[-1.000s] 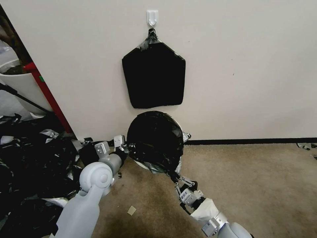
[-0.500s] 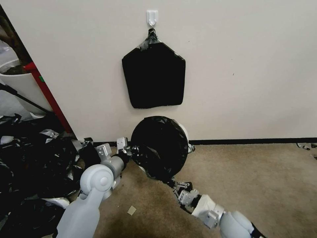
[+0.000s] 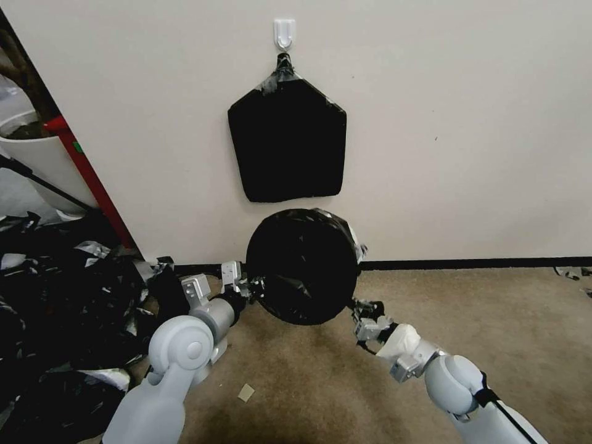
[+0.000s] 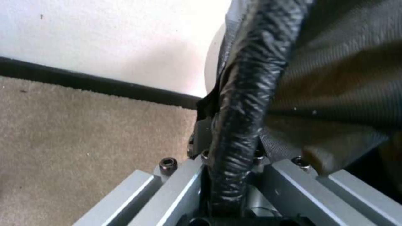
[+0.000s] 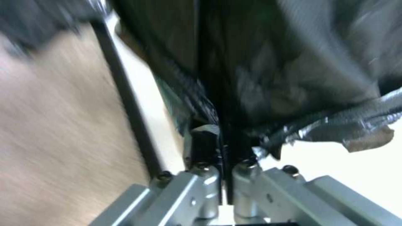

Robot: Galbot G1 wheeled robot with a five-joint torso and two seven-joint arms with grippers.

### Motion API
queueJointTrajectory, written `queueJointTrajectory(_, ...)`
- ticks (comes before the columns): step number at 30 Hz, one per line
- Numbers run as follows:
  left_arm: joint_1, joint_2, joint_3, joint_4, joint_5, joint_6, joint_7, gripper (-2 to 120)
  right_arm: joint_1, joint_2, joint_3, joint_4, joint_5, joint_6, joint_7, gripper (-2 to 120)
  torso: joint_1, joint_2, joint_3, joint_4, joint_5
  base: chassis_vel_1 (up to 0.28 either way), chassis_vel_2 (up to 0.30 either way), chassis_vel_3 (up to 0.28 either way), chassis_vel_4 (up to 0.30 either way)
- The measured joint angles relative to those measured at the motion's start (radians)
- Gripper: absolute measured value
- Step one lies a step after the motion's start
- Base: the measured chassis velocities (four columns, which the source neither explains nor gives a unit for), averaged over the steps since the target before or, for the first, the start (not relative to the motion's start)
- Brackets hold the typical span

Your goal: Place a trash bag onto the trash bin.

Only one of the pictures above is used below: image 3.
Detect torn black bag scraps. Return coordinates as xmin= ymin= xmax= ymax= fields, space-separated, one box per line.
xmin=553 ymin=265 xmax=592 ymax=300

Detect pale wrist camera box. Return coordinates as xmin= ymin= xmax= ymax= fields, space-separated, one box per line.
xmin=354 ymin=317 xmax=385 ymax=342

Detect white adhesive wall hook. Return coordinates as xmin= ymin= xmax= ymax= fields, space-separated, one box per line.
xmin=273 ymin=18 xmax=294 ymax=51

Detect red edge strip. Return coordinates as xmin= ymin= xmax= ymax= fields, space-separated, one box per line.
xmin=44 ymin=113 xmax=145 ymax=261

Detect white plant pot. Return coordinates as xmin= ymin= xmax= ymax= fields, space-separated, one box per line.
xmin=0 ymin=109 xmax=89 ymax=215

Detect flat black hanging bag pack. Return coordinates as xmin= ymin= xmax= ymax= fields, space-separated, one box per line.
xmin=227 ymin=52 xmax=348 ymax=204

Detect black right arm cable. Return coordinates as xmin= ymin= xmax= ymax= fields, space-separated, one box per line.
xmin=473 ymin=369 xmax=533 ymax=444

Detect pile of black trash bags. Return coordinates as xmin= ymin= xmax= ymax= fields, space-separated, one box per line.
xmin=0 ymin=210 xmax=186 ymax=444

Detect round bin with black bag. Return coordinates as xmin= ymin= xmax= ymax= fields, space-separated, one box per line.
xmin=245 ymin=208 xmax=370 ymax=326

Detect black baseboard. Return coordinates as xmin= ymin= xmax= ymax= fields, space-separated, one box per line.
xmin=171 ymin=257 xmax=592 ymax=273

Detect black tripod leg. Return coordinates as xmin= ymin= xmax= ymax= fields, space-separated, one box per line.
xmin=0 ymin=155 xmax=96 ymax=215

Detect brown plant trunk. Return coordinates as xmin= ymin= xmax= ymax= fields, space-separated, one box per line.
xmin=0 ymin=27 xmax=52 ymax=138

